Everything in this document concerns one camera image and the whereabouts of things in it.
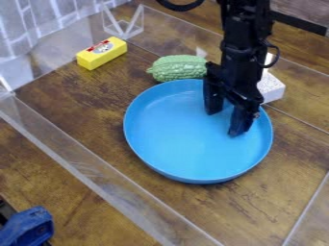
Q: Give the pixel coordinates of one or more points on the green bitter gourd toy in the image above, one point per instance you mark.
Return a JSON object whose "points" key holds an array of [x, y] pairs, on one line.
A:
{"points": [[178, 67]]}

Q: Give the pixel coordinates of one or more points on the white speckled block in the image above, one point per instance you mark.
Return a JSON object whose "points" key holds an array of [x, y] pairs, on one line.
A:
{"points": [[270, 87]]}

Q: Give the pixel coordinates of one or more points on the blue clamp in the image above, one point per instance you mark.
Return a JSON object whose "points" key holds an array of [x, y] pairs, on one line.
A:
{"points": [[28, 228]]}

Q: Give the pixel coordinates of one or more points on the clear acrylic enclosure wall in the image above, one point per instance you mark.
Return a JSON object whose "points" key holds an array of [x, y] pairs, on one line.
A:
{"points": [[65, 159]]}

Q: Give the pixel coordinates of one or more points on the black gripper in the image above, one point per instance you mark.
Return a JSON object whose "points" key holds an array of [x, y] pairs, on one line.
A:
{"points": [[246, 24]]}

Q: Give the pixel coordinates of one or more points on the blue round tray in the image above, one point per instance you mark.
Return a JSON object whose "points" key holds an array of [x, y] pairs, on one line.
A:
{"points": [[182, 142]]}

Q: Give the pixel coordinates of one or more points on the yellow rectangular block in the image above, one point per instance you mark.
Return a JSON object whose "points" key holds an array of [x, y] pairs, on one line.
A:
{"points": [[100, 53]]}

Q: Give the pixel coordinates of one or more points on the white grid curtain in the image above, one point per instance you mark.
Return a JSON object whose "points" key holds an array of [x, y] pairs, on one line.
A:
{"points": [[29, 19]]}

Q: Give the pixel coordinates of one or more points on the clear acrylic corner bracket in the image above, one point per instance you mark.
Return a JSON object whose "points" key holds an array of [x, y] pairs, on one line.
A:
{"points": [[123, 28]]}

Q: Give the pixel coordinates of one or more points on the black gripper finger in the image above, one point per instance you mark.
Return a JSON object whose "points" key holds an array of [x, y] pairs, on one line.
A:
{"points": [[244, 112]]}

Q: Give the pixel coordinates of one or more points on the black baseboard strip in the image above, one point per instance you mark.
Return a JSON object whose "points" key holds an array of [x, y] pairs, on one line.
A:
{"points": [[299, 23]]}

